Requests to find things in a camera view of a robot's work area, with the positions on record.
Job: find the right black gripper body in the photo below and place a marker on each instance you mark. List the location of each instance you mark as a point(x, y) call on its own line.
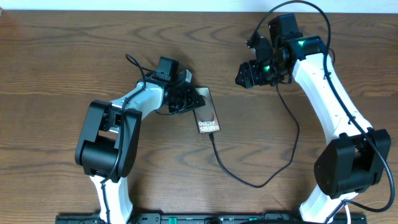
point(265, 73)

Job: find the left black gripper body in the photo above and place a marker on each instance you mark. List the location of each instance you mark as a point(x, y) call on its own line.
point(189, 99)

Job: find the bronze Galaxy smartphone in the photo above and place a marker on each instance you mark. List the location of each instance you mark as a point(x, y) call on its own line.
point(205, 116)

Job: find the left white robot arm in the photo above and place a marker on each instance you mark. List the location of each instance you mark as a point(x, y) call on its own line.
point(108, 141)

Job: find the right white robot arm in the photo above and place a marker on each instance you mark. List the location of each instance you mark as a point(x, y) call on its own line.
point(355, 156)

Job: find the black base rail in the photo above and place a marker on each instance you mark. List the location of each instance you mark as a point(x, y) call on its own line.
point(156, 218)

